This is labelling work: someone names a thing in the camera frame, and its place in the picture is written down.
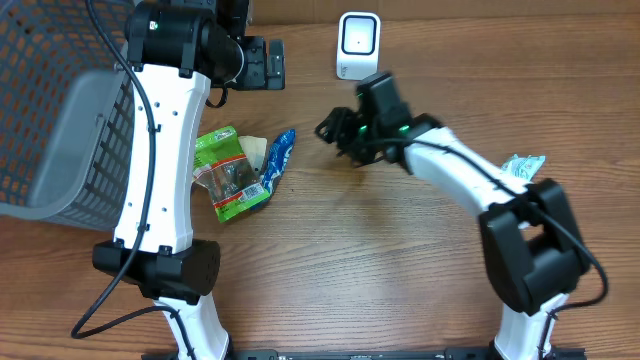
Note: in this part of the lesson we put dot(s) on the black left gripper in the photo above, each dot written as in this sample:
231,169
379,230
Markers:
258,76

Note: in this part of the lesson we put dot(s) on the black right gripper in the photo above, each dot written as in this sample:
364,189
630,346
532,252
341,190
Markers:
336,119

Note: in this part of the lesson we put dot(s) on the blue snack packet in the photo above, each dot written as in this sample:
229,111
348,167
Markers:
278,157

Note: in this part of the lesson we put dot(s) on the beige paper snack bag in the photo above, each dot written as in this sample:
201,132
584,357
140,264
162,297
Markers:
255,150

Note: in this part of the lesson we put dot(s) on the green clear snack bag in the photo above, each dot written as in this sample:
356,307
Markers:
228,204

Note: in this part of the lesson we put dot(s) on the light teal snack packet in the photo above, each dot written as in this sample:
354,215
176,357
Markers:
523,167

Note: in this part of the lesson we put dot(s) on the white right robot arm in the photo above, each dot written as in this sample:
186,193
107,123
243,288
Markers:
533,252

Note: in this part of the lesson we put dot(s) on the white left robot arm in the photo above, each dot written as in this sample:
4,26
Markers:
177,52

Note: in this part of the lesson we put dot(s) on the white barcode scanner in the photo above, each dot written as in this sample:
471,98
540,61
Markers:
358,45

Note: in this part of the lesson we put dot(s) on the grey plastic mesh basket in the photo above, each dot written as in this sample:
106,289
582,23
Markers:
66,113

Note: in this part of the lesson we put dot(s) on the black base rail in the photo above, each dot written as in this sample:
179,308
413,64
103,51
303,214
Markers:
464,353

